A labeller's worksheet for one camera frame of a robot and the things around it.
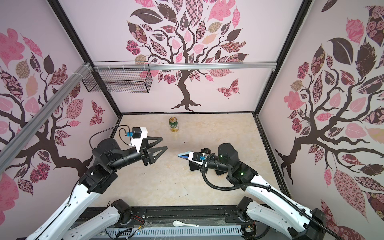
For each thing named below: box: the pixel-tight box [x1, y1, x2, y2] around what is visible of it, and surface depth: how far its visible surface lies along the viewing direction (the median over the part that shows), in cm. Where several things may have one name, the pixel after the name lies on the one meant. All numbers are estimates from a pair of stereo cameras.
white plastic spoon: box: [173, 220, 199, 227], surface depth 72 cm
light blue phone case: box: [177, 150, 194, 160], surface depth 62 cm
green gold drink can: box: [169, 116, 179, 133], surface depth 105 cm
